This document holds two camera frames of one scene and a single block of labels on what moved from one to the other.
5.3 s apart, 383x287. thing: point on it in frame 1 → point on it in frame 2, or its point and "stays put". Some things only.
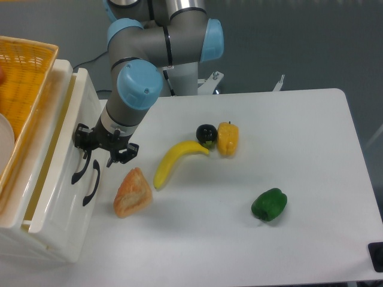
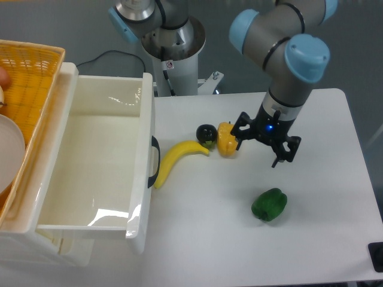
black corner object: x=376 y=250 stays put
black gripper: x=85 y=138 → x=270 y=130
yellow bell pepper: x=227 y=136 stays put
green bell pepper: x=268 y=205 stays put
